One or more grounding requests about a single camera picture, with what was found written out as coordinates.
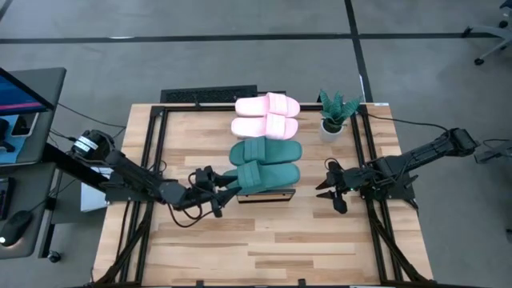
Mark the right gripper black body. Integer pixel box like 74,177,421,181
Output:
332,167,366,215

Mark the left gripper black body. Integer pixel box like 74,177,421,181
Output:
184,182,224,220

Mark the teal foam slide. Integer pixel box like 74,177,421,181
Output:
228,136,303,166
221,159,302,196

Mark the pink foam slide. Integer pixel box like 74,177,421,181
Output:
230,113,299,141
234,91,302,118

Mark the green plant in white pot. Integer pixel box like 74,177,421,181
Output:
317,89,363,144

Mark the white box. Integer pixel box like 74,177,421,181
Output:
79,166,114,213

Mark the black support beam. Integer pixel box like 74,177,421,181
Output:
41,142,110,194

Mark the grey desk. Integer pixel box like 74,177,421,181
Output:
0,162,58,261

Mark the black computer mouse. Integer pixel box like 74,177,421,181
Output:
0,210,34,247

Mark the smartphone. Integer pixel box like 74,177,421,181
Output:
10,111,40,138

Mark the black keyboard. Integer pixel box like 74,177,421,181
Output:
0,177,16,221

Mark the grey office chair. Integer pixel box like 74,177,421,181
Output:
462,0,512,67

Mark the desk computer monitor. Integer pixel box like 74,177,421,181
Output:
0,66,56,117

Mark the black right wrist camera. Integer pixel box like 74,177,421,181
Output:
326,159,343,179

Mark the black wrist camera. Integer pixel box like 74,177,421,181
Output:
194,165,216,186
326,159,343,179

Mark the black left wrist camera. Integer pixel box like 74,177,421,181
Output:
194,165,216,186

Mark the black frame wooden shelf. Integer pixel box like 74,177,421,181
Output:
235,186,298,205

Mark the black cable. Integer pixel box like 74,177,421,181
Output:
362,111,452,133
55,102,127,130

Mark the grey stand with cable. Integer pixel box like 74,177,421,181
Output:
474,138,512,166

